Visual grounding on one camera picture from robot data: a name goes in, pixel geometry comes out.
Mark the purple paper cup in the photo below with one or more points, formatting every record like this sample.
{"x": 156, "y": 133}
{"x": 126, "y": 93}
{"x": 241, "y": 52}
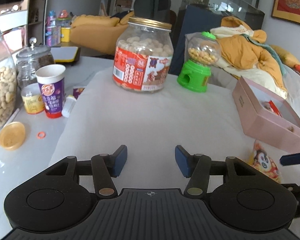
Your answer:
{"x": 51, "y": 84}

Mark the glass jar of peanuts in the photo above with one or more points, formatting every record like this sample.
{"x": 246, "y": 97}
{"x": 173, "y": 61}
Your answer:
{"x": 8, "y": 82}

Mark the large snack jar gold lid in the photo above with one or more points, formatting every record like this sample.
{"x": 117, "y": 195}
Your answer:
{"x": 143, "y": 56}

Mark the yellow edged tray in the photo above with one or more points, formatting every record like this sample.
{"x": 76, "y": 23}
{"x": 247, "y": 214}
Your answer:
{"x": 67, "y": 55}

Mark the small yellow jar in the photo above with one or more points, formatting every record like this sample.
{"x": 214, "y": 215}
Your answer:
{"x": 32, "y": 99}

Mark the yellow pillow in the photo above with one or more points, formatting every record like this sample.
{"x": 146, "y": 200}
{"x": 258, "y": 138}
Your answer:
{"x": 286, "y": 57}

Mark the white tablecloth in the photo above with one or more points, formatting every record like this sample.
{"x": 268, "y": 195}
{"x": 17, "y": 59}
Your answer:
{"x": 106, "y": 116}

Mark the pink gift box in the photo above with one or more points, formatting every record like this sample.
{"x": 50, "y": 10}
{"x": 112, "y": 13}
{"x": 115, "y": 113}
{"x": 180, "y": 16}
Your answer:
{"x": 281, "y": 132}

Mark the orange and cream quilt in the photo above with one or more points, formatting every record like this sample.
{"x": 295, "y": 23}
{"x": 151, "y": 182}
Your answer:
{"x": 244, "y": 53}

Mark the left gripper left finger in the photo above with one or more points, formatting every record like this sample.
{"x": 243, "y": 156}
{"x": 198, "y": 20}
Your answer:
{"x": 102, "y": 168}

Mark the glass jar with dark contents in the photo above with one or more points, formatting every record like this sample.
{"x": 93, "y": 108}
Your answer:
{"x": 29, "y": 60}

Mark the yellow jar lid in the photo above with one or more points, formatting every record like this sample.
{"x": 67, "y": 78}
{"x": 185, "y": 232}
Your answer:
{"x": 12, "y": 136}

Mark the red snack packet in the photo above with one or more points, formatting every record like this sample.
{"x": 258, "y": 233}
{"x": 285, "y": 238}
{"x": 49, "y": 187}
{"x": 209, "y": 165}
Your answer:
{"x": 271, "y": 107}

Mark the green gumball candy dispenser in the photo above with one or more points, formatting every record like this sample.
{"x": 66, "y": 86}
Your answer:
{"x": 203, "y": 51}

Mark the small white bottle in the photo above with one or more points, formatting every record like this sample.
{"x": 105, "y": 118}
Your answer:
{"x": 70, "y": 102}

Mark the dark jacket on chair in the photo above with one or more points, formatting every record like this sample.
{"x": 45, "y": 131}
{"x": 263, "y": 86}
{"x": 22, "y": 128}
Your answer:
{"x": 157, "y": 10}

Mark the yellow panda snack bag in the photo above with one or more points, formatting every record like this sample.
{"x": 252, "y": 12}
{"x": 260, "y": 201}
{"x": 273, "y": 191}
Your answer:
{"x": 261, "y": 161}

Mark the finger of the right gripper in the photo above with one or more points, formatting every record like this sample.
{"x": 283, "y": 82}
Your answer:
{"x": 294, "y": 189}
{"x": 291, "y": 159}

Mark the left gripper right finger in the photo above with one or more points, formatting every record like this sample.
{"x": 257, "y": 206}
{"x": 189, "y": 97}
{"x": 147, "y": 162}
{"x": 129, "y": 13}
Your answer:
{"x": 198, "y": 168}

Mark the dark blue cabinet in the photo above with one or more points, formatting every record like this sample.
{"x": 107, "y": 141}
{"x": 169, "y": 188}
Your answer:
{"x": 190, "y": 21}

